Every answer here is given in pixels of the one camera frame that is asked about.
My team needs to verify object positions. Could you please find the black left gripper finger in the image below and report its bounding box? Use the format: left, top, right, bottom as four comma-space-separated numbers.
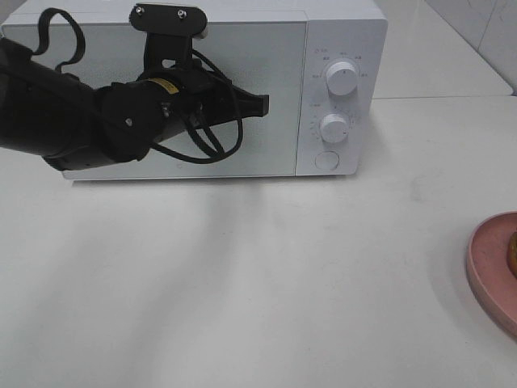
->
209, 87, 270, 125

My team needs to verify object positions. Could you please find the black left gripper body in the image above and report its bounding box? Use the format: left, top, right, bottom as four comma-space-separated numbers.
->
135, 33, 238, 129

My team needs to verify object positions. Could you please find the burger with lettuce and tomato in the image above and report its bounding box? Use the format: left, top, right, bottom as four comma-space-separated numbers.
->
506, 232, 517, 277

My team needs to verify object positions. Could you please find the upper white power knob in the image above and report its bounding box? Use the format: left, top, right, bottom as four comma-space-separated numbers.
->
323, 58, 359, 96

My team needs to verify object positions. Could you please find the white timer knob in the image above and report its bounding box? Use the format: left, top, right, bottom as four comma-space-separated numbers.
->
319, 114, 350, 144

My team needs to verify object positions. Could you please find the white microwave oven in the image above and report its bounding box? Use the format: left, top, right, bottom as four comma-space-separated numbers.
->
1, 1, 388, 176

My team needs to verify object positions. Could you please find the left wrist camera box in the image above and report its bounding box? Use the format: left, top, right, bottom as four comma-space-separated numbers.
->
129, 3, 208, 37

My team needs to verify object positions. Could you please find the pink round plate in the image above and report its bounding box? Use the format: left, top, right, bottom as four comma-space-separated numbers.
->
465, 211, 516, 337

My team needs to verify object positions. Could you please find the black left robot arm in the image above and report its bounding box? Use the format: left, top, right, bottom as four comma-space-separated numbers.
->
1, 38, 269, 171

